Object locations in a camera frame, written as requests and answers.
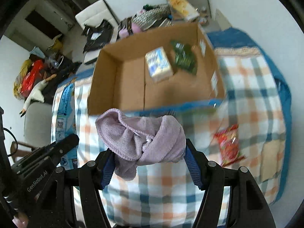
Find red floral wipes pack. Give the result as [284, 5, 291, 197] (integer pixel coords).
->
[214, 125, 245, 167]

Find lilac knitted cloth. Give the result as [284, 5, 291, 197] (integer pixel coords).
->
[95, 109, 186, 181]

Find yellow tissue pack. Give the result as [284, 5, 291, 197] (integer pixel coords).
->
[145, 47, 174, 82]

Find green Deeyeo wipes pack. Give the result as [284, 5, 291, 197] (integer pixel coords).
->
[171, 40, 197, 75]

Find blue printed pack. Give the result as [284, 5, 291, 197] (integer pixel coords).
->
[55, 82, 78, 170]

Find white goose plush toy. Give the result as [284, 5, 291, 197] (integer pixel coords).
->
[19, 74, 56, 117]

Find red plastic bag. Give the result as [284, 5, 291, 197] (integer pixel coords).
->
[21, 60, 45, 98]

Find plaid checkered blanket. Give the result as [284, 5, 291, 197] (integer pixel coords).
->
[90, 28, 291, 227]

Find black bag pile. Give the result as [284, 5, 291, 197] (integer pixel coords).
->
[81, 19, 114, 53]

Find white cushioned stool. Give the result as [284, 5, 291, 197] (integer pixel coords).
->
[75, 0, 118, 29]

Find cardboard box with blue print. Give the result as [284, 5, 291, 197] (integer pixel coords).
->
[87, 23, 226, 115]

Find yellow printed carton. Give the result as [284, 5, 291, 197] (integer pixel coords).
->
[169, 0, 200, 21]

